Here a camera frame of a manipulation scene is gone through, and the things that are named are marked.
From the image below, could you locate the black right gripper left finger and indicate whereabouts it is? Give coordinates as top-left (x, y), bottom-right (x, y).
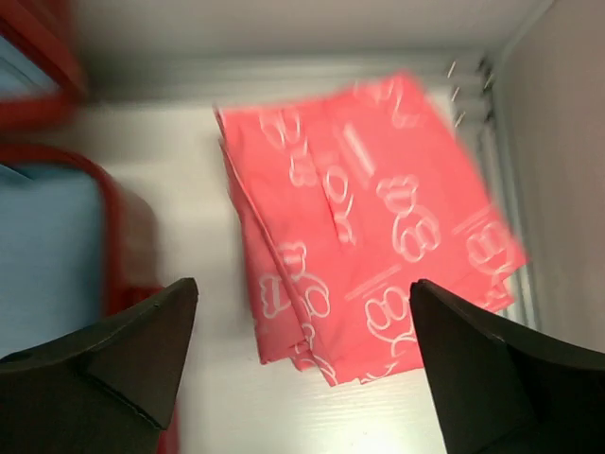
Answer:
top-left (1, 278), bottom-right (198, 453)

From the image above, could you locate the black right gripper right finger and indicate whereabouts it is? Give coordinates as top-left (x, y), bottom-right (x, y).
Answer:
top-left (410, 280), bottom-right (604, 453)

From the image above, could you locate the red hard-shell suitcase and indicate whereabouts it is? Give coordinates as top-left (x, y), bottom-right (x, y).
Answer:
top-left (1, 1), bottom-right (160, 356)

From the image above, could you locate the coral printed garment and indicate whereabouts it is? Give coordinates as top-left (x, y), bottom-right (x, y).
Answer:
top-left (216, 73), bottom-right (526, 386)

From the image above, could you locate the aluminium table frame rail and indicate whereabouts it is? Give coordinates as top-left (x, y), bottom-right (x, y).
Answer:
top-left (443, 51), bottom-right (545, 332)

